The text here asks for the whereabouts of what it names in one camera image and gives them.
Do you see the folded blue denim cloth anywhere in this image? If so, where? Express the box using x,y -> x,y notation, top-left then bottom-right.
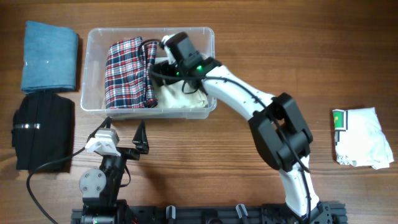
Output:
21,21 -> 79,94

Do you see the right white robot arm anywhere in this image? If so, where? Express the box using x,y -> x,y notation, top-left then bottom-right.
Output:
150,32 -> 320,223

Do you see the plaid cloth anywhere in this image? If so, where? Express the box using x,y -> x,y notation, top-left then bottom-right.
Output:
104,37 -> 158,109

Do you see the clear plastic storage container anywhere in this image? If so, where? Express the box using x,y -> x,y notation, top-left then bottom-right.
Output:
80,27 -> 217,119

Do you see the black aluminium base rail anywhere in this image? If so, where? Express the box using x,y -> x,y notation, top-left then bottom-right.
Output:
70,203 -> 348,224

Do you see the folded black cloth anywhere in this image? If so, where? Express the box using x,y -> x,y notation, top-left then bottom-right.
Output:
11,91 -> 75,170

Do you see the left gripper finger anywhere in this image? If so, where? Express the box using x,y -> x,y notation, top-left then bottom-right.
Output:
132,120 -> 149,154
87,116 -> 113,142

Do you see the cream cloth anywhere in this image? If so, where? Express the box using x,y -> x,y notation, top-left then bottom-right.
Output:
101,57 -> 209,110

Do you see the white printed cloth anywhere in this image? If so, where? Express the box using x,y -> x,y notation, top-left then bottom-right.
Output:
332,108 -> 394,170

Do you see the left black camera cable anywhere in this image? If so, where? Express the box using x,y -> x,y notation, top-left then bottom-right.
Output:
25,146 -> 87,224

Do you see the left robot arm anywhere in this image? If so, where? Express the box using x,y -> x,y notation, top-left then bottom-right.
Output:
71,117 -> 149,224

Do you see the right black camera cable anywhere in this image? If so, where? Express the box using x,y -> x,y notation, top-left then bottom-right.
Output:
136,38 -> 312,218

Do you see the black camera cable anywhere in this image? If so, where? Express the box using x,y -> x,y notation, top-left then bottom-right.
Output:
136,38 -> 312,218
25,146 -> 87,224

